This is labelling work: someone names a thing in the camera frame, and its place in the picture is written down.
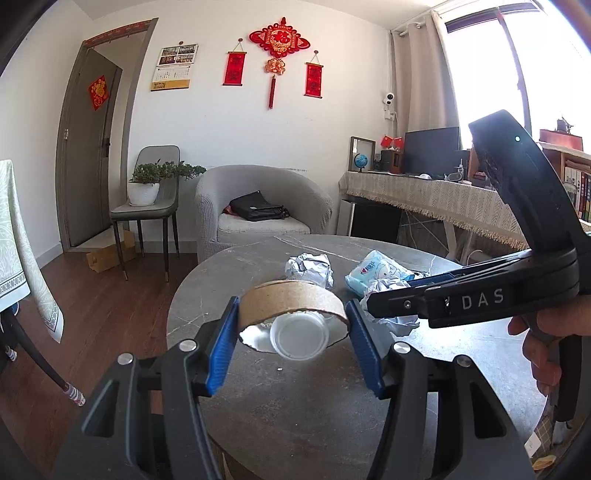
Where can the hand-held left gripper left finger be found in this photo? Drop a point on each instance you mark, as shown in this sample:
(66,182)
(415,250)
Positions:
(221,350)

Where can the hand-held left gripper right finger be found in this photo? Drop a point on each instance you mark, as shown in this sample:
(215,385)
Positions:
(367,355)

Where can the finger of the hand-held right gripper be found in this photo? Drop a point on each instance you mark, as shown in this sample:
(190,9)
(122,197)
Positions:
(471,271)
(397,302)

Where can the cardboard tape roll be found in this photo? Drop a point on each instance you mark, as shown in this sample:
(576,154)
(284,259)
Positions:
(286,300)

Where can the person's right hand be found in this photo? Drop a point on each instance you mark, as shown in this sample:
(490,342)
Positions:
(542,360)

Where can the blue white tissue packet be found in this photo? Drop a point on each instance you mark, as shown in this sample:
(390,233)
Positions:
(369,272)

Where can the wooden bookshelf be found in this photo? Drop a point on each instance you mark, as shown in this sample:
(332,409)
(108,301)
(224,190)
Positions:
(581,184)

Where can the desk with beige fringed cloth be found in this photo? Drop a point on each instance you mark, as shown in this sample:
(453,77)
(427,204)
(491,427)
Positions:
(438,198)

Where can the black cabinet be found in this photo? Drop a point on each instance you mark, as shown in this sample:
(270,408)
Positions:
(376,221)

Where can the round grey marble table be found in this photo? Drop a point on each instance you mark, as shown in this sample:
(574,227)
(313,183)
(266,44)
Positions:
(277,415)

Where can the black monitor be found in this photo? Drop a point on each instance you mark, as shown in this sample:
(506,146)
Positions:
(431,150)

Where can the brown wooden speaker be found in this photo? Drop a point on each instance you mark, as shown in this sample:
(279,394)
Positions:
(391,161)

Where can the grey armchair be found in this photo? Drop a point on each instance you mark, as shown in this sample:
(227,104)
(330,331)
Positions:
(207,207)

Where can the small blue globe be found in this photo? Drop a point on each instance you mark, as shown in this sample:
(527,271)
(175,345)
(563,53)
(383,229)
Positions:
(360,160)

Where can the beige curtain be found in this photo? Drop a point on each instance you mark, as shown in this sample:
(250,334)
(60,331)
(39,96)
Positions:
(425,92)

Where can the small red flags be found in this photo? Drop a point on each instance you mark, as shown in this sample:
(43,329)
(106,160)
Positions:
(392,142)

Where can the cardboard box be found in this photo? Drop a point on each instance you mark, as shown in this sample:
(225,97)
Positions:
(104,261)

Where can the black bag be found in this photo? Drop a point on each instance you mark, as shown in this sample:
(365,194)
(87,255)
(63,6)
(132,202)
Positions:
(256,205)

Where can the grey dining chair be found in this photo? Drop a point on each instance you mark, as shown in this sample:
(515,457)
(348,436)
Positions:
(168,198)

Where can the potted plant white pot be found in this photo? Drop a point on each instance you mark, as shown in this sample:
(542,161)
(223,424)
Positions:
(143,194)

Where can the black table leg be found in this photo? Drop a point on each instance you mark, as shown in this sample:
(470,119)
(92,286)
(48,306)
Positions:
(41,364)

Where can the patterned white tablecloth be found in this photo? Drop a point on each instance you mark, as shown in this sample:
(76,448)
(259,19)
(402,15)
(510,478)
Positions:
(18,258)

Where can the grey door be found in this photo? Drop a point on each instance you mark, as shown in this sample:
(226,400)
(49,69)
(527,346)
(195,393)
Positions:
(87,161)

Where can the red hanging scroll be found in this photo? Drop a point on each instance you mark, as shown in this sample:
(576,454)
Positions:
(235,68)
(314,79)

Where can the red diamond door decoration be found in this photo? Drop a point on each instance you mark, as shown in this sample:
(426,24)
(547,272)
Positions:
(98,92)

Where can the red knot ornament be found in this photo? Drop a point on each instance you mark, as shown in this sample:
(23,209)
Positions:
(280,39)

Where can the wooden picture frame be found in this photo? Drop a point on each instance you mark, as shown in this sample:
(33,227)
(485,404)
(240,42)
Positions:
(367,145)

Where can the white security camera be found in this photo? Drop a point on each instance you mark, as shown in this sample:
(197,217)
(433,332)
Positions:
(389,98)

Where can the wall calendar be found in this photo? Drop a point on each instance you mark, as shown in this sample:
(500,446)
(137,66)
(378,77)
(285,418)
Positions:
(173,74)

